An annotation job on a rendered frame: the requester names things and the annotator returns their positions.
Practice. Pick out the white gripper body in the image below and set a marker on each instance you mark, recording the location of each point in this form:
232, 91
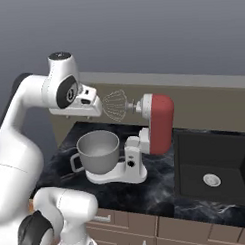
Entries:
77, 110

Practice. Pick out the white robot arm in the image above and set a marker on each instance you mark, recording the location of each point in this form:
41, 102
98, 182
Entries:
19, 158

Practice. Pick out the grey metal mixer bowl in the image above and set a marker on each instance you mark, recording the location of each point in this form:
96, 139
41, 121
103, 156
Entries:
98, 152

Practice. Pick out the white stand mixer base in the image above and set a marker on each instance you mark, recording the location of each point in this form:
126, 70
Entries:
132, 167

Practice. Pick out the red stand mixer head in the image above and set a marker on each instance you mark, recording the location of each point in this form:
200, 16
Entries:
161, 123

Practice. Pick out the brown drawer front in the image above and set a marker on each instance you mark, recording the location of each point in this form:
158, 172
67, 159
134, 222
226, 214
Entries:
138, 222
205, 230

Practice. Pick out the brown cupboard door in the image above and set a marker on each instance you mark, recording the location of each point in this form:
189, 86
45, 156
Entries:
122, 240

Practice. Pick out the black sink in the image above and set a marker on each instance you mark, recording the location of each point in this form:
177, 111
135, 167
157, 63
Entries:
212, 158

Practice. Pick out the silver sink drain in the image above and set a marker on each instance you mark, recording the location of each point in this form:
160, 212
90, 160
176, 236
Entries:
212, 179

